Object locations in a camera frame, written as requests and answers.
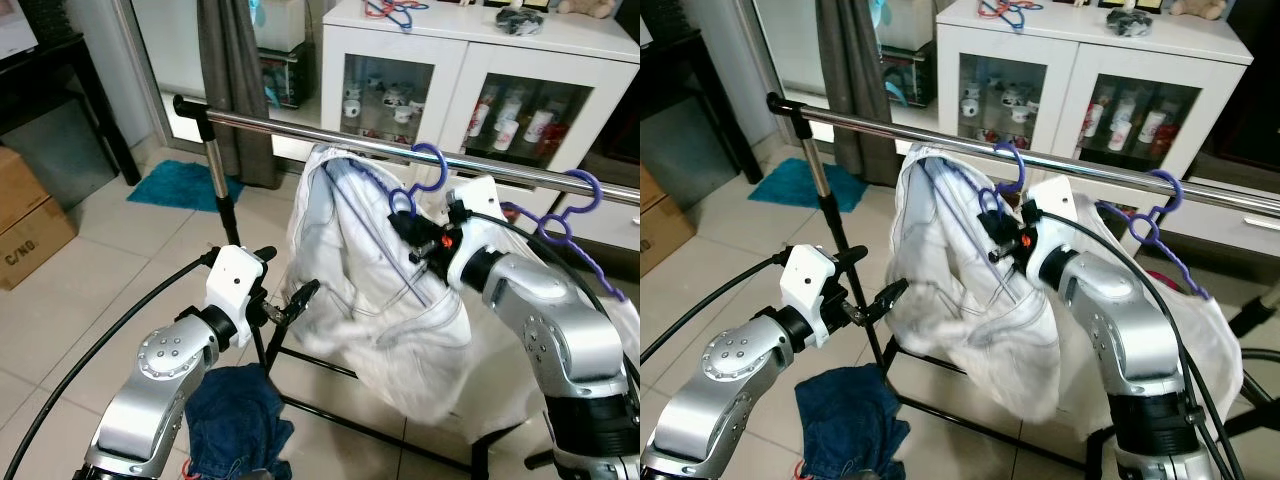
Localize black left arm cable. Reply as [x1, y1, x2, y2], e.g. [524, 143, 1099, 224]
[0, 250, 219, 480]
[640, 255, 789, 366]

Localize grey curtain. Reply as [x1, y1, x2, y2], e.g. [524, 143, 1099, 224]
[197, 0, 281, 189]
[815, 0, 901, 186]

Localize black patterned bundle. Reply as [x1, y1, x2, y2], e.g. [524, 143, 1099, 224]
[495, 8, 547, 37]
[1107, 8, 1161, 37]

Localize black side table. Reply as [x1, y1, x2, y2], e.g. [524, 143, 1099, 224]
[640, 30, 761, 186]
[0, 35, 141, 186]

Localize teal floor mat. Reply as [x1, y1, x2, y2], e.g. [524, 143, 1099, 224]
[748, 157, 869, 213]
[127, 160, 244, 213]

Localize chrome clothes rack rail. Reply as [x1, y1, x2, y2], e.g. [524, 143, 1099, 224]
[172, 93, 641, 208]
[766, 90, 1280, 218]

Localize black clothes rack stand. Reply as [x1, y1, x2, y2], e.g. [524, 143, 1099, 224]
[790, 105, 1280, 479]
[195, 105, 556, 479]

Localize blue denim cloth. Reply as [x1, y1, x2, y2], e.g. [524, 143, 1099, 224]
[185, 363, 296, 480]
[808, 363, 911, 480]

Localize white glass door cabinet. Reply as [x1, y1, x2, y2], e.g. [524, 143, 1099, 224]
[935, 0, 1256, 186]
[320, 0, 641, 191]

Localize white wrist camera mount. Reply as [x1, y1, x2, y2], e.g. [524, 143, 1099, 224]
[1025, 178, 1086, 291]
[205, 245, 269, 333]
[783, 243, 839, 336]
[447, 175, 528, 286]

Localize white garment dark seams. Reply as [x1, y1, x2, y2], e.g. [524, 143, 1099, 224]
[283, 143, 477, 421]
[885, 143, 1066, 426]

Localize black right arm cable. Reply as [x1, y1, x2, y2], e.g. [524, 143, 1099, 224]
[462, 208, 641, 401]
[1038, 208, 1236, 480]

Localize purple plastic hanger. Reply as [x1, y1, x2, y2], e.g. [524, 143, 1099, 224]
[386, 141, 451, 221]
[498, 167, 628, 303]
[1096, 167, 1213, 303]
[976, 139, 1029, 223]

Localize blue plastic hanger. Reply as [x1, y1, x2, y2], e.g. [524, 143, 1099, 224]
[383, 0, 431, 33]
[998, 0, 1046, 31]

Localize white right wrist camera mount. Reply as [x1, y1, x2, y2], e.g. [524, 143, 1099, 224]
[1025, 178, 1086, 291]
[447, 175, 528, 286]

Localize plain brown cardboard box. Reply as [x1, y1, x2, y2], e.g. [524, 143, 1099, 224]
[640, 165, 668, 219]
[0, 147, 53, 236]

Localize printed brown cardboard box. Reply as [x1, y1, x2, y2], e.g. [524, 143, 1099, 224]
[640, 195, 701, 278]
[0, 197, 78, 291]

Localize plain white garment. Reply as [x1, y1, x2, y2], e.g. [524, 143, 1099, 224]
[1165, 265, 1246, 421]
[595, 290, 641, 381]

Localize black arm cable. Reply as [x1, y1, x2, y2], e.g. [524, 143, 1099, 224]
[1038, 208, 1236, 480]
[0, 250, 219, 480]
[640, 255, 789, 366]
[462, 208, 641, 401]

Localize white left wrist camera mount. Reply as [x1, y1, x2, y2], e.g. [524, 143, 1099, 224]
[783, 243, 839, 336]
[205, 245, 269, 333]

